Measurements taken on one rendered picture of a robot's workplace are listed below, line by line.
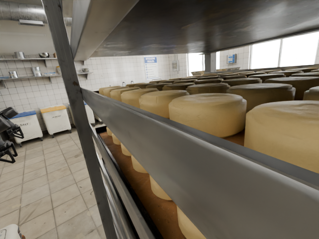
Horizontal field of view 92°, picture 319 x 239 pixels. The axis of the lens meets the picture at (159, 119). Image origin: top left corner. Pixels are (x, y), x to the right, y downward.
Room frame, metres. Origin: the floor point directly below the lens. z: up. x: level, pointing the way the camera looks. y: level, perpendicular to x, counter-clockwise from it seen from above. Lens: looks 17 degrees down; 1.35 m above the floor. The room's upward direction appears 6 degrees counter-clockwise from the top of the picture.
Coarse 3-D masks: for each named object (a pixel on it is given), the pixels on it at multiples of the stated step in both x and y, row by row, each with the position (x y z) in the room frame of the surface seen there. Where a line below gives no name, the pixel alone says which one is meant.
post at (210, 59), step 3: (207, 54) 0.58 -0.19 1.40; (210, 54) 0.57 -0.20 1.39; (213, 54) 0.57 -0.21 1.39; (207, 57) 0.58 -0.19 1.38; (210, 57) 0.57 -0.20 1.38; (213, 57) 0.57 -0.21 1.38; (207, 60) 0.58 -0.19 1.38; (210, 60) 0.57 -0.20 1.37; (213, 60) 0.57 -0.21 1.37; (207, 63) 0.58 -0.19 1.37; (210, 63) 0.57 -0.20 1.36; (213, 63) 0.57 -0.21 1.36; (207, 66) 0.58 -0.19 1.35; (210, 66) 0.57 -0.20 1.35; (213, 66) 0.57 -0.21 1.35; (207, 69) 0.58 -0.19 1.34; (210, 69) 0.57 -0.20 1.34; (213, 69) 0.57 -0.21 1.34
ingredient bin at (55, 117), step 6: (42, 108) 3.99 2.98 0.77; (48, 108) 4.00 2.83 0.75; (54, 108) 3.99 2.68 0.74; (60, 108) 3.98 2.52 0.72; (42, 114) 3.79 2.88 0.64; (48, 114) 3.78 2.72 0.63; (54, 114) 3.85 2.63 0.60; (60, 114) 3.93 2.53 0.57; (66, 114) 4.03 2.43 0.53; (48, 120) 3.76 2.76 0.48; (54, 120) 3.83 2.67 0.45; (60, 120) 3.91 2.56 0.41; (66, 120) 4.00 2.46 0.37; (48, 126) 3.75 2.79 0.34; (54, 126) 3.82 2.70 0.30; (60, 126) 3.90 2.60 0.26; (66, 126) 3.98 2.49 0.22; (48, 132) 3.76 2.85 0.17; (54, 132) 3.80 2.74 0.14
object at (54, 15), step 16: (48, 0) 0.36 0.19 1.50; (48, 16) 0.35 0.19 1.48; (64, 32) 0.36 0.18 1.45; (64, 48) 0.36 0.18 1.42; (64, 64) 0.35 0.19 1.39; (64, 80) 0.35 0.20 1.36; (80, 96) 0.36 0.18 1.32; (80, 112) 0.36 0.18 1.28; (80, 128) 0.35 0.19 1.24; (96, 160) 0.36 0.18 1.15; (96, 176) 0.36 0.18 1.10; (96, 192) 0.35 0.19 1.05; (112, 224) 0.36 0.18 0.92
